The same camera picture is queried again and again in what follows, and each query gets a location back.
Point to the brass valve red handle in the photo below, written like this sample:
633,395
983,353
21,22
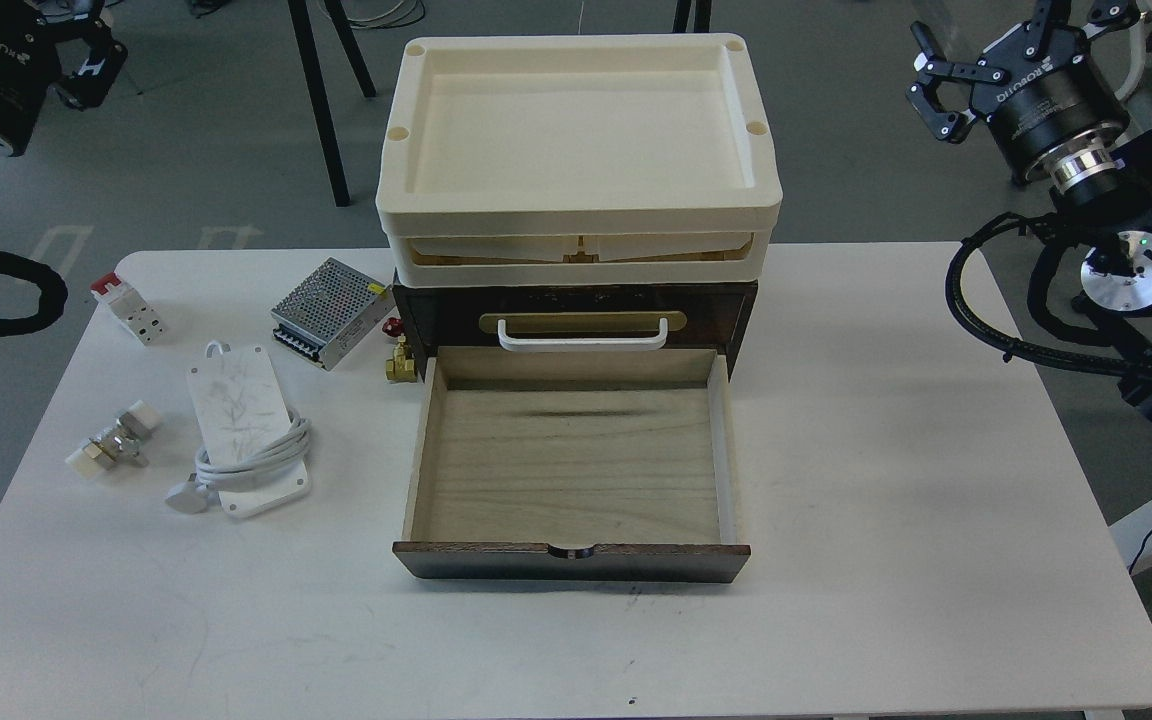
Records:
400,367

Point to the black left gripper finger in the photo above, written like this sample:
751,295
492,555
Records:
89,85

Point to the white charger with cable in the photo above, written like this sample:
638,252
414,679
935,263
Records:
253,455

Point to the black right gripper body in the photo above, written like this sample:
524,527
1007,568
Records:
1047,98

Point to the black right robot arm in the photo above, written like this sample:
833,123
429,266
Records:
1094,273

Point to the white capped metal fitting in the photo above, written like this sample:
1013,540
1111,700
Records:
121,443

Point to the metal mesh power supply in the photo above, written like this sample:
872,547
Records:
330,312

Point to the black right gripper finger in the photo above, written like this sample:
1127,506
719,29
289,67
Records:
1050,17
986,82

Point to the open wooden drawer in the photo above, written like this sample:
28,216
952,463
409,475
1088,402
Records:
574,467

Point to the cream plastic stacked tray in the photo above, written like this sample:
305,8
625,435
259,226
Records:
564,160

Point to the red white circuit breaker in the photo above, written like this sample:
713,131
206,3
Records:
136,314

